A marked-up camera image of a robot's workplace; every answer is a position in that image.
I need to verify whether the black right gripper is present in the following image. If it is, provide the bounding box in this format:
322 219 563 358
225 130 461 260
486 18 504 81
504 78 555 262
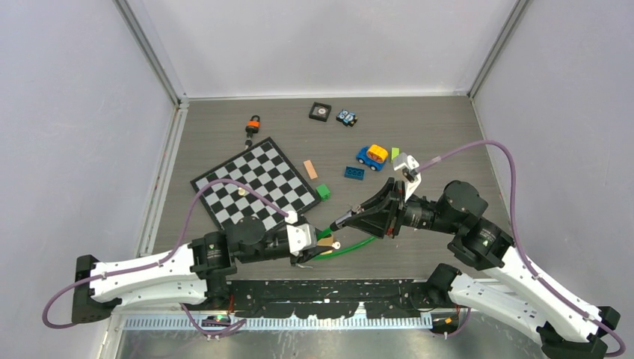
345 175 460 237

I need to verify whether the green cable lock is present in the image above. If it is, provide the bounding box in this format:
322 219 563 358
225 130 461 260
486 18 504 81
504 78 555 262
312 225 378 262

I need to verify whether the brass padlock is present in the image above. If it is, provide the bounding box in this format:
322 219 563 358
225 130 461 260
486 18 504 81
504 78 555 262
290 236 341 269

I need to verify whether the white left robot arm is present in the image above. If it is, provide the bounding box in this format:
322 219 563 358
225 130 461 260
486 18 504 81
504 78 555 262
71 217 339 325

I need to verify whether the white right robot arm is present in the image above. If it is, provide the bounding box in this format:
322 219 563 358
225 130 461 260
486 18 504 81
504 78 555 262
330 178 621 358

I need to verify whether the blue toy brick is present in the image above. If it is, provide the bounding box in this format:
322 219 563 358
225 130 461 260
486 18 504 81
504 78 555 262
344 166 365 180

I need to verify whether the blue yellow toy car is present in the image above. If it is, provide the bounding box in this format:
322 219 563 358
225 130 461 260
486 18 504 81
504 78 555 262
355 144 389 171

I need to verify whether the lime green block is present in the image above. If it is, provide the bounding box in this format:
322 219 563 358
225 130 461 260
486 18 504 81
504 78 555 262
390 147 400 162

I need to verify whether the green toy brick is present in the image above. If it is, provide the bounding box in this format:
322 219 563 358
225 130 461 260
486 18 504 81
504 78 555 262
316 184 331 201

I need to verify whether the black white chessboard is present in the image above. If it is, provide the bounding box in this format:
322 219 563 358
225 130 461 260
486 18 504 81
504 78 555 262
190 138 321 232

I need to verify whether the small wooden block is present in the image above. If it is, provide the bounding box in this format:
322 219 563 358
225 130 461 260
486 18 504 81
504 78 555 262
303 160 318 180

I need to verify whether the blue owl toy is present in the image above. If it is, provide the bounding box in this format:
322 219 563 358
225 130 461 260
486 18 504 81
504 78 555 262
336 109 358 126

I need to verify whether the orange black padlock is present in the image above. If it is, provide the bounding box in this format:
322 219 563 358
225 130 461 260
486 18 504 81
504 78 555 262
245 115 260 138

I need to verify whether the black square box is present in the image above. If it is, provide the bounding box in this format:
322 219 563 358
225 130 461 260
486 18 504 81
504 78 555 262
308 102 332 122

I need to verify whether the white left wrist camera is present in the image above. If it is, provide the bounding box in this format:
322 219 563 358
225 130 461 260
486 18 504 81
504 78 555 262
285 210 318 257

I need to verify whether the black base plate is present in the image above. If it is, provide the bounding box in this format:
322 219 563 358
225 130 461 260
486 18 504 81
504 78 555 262
180 278 476 321

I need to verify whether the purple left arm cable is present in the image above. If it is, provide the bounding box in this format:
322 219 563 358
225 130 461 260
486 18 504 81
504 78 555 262
41 179 293 330

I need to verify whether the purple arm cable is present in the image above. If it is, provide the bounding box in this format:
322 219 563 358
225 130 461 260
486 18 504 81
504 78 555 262
416 139 627 358
41 179 293 330

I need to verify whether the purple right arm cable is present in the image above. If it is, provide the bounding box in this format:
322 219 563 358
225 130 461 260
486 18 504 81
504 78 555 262
416 139 627 358

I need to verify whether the aluminium frame rail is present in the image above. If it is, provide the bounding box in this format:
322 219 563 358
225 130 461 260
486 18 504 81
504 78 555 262
135 97 190 257

